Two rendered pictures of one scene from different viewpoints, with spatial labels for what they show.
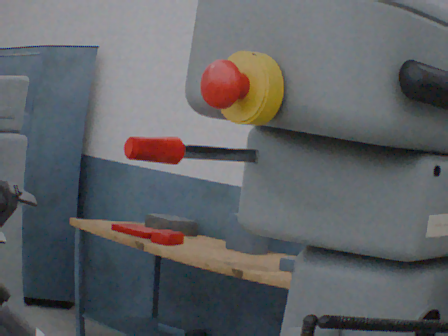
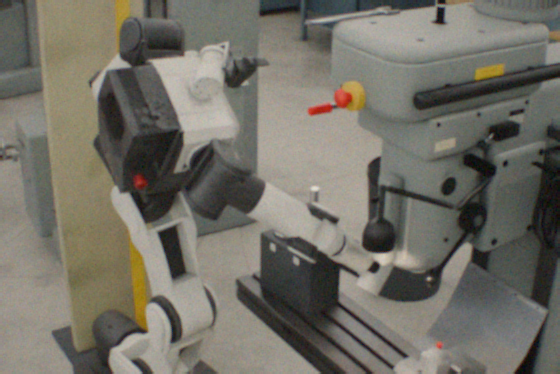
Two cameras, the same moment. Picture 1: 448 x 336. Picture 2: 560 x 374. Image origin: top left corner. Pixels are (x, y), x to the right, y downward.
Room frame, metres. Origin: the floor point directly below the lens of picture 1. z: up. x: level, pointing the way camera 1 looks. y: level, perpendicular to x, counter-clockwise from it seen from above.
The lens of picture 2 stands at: (-0.62, -0.10, 2.34)
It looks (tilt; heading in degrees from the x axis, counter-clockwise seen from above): 26 degrees down; 8
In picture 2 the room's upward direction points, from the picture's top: 1 degrees clockwise
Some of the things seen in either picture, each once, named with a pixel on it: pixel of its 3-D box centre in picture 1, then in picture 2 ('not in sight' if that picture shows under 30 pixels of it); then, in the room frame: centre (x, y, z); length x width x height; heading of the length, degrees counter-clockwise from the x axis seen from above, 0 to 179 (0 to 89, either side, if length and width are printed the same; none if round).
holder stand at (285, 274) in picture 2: not in sight; (299, 266); (1.51, 0.14, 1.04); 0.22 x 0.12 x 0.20; 50
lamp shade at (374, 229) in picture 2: not in sight; (379, 232); (0.96, -0.09, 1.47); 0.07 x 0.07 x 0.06
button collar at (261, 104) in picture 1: (249, 87); (352, 96); (1.00, -0.01, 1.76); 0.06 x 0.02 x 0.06; 42
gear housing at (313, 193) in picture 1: (427, 195); (446, 110); (1.18, -0.22, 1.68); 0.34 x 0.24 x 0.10; 132
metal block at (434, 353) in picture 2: not in sight; (434, 364); (1.08, -0.25, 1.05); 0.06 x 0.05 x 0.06; 44
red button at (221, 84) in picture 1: (227, 84); (343, 98); (0.98, 0.00, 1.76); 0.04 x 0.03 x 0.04; 42
